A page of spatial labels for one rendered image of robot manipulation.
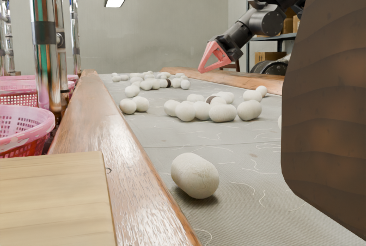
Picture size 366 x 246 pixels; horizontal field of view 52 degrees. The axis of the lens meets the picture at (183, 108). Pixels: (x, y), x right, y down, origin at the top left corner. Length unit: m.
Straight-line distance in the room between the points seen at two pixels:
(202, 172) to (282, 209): 0.04
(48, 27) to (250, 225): 0.28
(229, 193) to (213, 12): 5.56
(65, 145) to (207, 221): 0.10
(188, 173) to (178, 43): 5.36
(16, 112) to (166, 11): 5.19
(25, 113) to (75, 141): 0.15
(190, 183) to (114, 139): 0.07
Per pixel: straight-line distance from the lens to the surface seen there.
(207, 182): 0.19
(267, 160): 0.27
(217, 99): 0.48
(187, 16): 5.61
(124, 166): 0.18
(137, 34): 5.42
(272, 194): 0.21
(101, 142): 0.23
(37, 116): 0.36
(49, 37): 0.39
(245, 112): 0.42
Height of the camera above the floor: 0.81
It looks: 8 degrees down
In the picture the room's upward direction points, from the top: 1 degrees counter-clockwise
